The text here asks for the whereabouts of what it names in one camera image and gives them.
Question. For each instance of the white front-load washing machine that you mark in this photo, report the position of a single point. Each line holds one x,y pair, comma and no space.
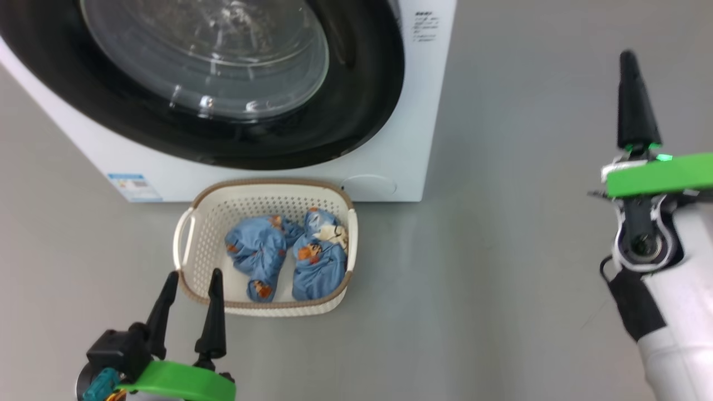
390,111

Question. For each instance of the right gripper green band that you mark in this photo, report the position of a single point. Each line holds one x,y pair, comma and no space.
663,174

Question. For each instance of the round white filter cover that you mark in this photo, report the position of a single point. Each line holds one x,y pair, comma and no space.
369,186

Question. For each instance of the blue printed garment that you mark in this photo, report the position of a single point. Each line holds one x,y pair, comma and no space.
256,245

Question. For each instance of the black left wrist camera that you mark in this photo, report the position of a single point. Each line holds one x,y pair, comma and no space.
120,348

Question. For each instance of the black glass washing machine door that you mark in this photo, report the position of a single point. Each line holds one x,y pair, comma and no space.
356,100

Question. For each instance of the small black text label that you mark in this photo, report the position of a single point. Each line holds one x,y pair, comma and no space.
426,26

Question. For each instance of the blue garment with white patch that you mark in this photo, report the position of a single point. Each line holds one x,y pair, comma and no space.
320,273

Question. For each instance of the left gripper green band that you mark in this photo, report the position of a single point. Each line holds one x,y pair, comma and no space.
178,381

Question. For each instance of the cream perforated laundry basket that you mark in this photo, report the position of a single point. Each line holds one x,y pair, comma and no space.
217,211

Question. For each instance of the blue energy label sticker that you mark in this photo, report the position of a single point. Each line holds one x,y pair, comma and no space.
135,186

